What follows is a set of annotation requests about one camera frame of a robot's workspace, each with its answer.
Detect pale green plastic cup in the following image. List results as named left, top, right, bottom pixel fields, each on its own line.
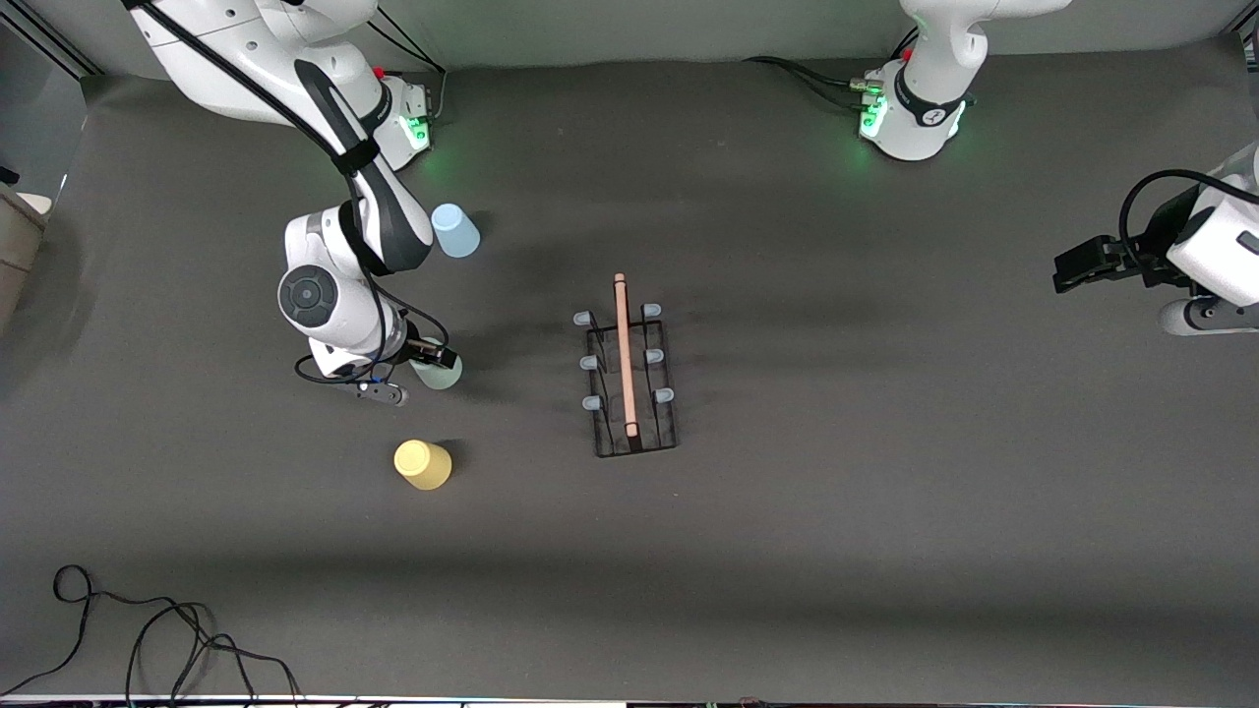
left=411, top=354, right=463, bottom=392

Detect yellow plastic cup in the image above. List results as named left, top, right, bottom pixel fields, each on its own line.
left=393, top=440, right=453, bottom=492

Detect black wire cup holder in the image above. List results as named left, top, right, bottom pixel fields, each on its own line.
left=573, top=273, right=681, bottom=459

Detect light blue plastic cup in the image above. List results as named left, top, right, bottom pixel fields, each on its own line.
left=431, top=204, right=482, bottom=260

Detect beige background box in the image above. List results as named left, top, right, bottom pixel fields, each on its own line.
left=0, top=187, right=50, bottom=337

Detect dark grey table mat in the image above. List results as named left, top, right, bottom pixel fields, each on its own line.
left=0, top=37, right=1259, bottom=702

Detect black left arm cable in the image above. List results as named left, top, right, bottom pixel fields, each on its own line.
left=1119, top=169, right=1259, bottom=268

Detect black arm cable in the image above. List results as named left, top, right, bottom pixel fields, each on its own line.
left=1119, top=169, right=1259, bottom=268
left=128, top=0, right=455, bottom=386

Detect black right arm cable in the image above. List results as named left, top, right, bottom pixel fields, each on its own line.
left=128, top=0, right=455, bottom=386

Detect black right base cables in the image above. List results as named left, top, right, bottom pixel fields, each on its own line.
left=374, top=5, right=450, bottom=124

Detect black base cables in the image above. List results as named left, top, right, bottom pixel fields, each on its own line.
left=374, top=5, right=450, bottom=124
left=743, top=54, right=878, bottom=111

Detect loose black cable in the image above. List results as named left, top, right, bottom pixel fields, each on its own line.
left=0, top=564, right=306, bottom=705

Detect black left base cables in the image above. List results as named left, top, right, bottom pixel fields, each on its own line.
left=743, top=54, right=878, bottom=111

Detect black frame rail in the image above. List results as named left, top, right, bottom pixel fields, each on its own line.
left=0, top=15, right=104, bottom=80

